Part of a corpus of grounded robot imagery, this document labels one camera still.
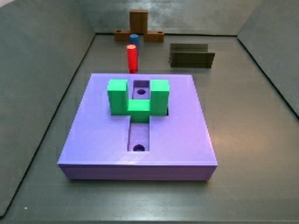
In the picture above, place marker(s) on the brown T-shaped block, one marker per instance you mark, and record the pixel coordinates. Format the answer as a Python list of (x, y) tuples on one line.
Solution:
[(138, 27)]

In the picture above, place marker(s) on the purple base board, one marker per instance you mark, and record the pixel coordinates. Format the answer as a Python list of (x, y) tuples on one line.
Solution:
[(168, 149)]

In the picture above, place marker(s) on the green U-shaped block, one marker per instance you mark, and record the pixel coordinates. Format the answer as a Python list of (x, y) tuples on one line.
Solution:
[(148, 100)]

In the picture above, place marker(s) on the red cylinder peg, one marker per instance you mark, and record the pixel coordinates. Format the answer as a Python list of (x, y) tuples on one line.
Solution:
[(131, 58)]

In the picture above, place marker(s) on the dark olive U-shaped block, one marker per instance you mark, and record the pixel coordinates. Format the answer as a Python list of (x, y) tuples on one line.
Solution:
[(191, 56)]

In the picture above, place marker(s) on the blue cylinder peg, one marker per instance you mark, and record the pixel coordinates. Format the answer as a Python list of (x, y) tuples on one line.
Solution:
[(134, 39)]

